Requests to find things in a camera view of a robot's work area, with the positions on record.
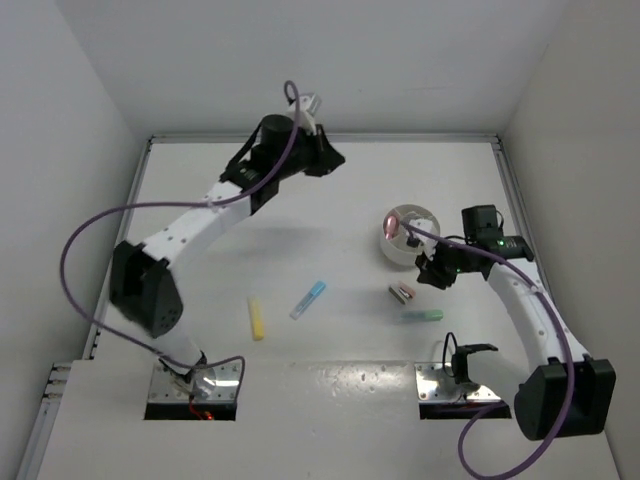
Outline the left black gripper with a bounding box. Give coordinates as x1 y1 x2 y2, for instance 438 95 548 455
273 125 344 181

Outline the green clear tube pen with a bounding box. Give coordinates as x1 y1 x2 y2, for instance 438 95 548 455
400 309 444 322

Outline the pink highlighter pen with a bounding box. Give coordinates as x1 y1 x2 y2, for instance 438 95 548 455
383 214 399 240

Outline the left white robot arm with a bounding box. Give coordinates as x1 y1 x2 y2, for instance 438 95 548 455
109 114 345 381

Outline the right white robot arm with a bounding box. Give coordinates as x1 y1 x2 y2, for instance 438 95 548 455
405 205 616 441

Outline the white round divided container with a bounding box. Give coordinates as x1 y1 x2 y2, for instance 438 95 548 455
379 204 440 267

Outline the pink white stapler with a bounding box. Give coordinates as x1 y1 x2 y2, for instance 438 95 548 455
388 282 416 305

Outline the blue capped glue stick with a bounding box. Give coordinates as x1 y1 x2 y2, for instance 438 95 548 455
290 281 326 320

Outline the yellow highlighter pen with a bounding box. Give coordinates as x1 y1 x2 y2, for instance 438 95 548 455
247 297 265 341

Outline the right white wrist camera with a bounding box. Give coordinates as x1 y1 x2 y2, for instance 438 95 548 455
402 215 440 258

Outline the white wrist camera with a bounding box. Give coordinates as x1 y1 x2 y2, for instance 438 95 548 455
402 215 440 258
286 93 322 135

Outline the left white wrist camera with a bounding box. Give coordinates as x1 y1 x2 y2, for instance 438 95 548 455
286 93 322 135

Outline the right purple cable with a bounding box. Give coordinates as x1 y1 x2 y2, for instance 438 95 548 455
399 223 575 480

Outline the purple cable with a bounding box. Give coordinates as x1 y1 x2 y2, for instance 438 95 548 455
399 223 575 480
60 81 301 401

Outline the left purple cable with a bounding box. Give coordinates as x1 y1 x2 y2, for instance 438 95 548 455
60 81 301 401

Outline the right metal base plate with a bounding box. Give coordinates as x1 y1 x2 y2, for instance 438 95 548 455
414 362 501 405

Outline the metal base plate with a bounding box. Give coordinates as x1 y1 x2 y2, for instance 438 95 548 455
148 361 243 404
414 362 501 405

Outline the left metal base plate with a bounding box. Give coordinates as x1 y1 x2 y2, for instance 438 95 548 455
148 361 243 404

